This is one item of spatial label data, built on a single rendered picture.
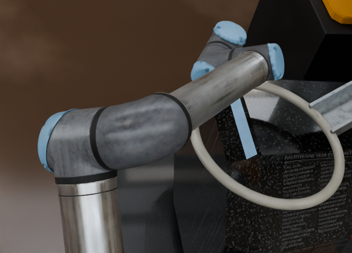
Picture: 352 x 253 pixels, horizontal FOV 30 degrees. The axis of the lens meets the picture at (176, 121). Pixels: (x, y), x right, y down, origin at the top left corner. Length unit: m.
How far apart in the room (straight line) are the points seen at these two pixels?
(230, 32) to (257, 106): 0.49
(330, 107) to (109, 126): 1.16
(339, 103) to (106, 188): 1.15
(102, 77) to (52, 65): 0.25
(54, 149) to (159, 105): 0.21
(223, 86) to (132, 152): 0.31
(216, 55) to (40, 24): 1.90
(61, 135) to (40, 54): 2.13
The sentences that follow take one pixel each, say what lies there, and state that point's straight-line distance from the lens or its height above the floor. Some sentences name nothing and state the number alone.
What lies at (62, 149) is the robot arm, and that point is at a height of 1.40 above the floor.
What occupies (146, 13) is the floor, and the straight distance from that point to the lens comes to 3.63.
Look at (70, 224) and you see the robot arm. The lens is 1.22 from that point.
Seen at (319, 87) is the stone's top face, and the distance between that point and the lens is 2.34.
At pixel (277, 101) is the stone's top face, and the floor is 0.80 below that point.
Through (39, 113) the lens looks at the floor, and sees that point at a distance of 3.06.
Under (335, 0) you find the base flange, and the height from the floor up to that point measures 0.78.
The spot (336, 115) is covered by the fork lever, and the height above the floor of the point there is 0.89.
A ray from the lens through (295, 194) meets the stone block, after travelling 2.14.
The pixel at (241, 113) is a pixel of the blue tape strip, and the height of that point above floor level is 0.79.
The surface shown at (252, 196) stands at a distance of 1.79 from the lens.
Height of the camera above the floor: 2.35
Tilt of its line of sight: 49 degrees down
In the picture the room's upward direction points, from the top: 17 degrees clockwise
